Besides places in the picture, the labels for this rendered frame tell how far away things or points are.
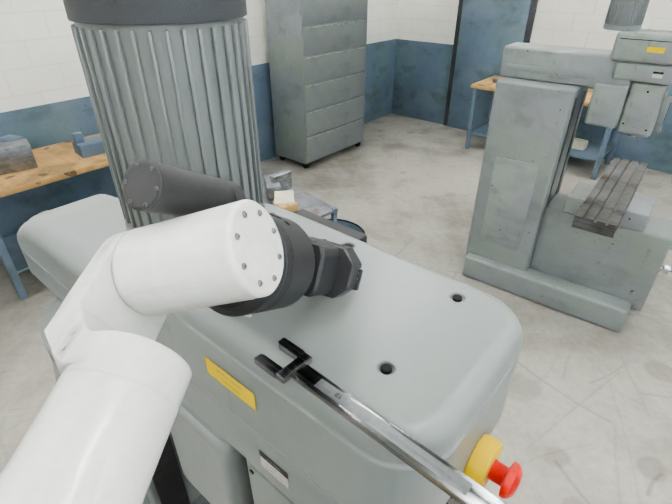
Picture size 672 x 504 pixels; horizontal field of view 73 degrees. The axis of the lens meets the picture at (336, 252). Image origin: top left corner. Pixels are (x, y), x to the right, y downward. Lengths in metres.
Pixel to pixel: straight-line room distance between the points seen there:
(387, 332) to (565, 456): 2.49
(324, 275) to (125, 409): 0.24
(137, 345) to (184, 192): 0.11
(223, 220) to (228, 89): 0.32
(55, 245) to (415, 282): 0.75
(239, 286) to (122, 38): 0.35
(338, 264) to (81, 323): 0.25
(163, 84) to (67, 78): 4.33
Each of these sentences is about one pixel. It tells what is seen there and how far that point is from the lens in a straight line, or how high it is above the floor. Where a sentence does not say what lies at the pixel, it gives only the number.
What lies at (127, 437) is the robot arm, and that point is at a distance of 0.26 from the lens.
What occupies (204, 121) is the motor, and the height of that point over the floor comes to 2.06.
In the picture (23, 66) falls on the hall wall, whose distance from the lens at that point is 4.76.
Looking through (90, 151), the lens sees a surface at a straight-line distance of 4.32.
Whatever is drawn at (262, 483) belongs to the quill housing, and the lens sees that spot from 0.78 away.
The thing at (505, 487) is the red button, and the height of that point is 1.77.
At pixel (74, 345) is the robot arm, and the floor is 2.04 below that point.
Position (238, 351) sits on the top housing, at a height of 1.87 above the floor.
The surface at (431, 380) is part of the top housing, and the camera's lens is 0.45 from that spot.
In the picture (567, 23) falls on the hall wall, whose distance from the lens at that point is 7.13.
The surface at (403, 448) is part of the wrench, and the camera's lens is 0.39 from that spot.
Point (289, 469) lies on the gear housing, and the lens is 0.61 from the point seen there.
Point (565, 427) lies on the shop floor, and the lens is 3.06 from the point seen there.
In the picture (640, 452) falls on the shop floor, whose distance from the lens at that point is 3.14.
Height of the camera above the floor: 2.22
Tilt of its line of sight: 32 degrees down
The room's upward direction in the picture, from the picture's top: straight up
